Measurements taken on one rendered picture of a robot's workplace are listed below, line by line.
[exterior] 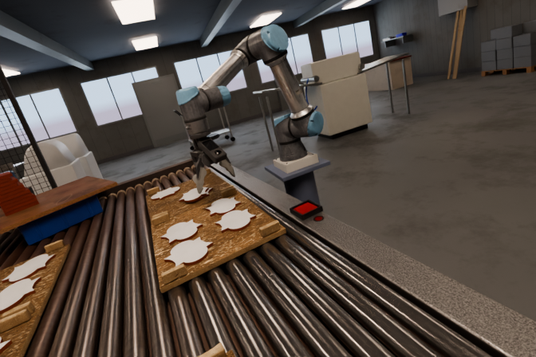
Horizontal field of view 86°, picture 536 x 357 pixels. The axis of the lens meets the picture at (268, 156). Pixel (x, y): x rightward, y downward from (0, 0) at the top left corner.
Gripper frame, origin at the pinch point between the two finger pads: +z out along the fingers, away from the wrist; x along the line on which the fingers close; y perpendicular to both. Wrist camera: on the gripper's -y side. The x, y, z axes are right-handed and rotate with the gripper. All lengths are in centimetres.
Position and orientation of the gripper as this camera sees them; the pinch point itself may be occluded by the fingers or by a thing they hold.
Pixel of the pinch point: (218, 186)
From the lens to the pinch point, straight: 104.8
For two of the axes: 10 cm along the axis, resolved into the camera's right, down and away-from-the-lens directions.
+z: 2.4, 9.3, 2.6
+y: -6.4, -0.6, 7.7
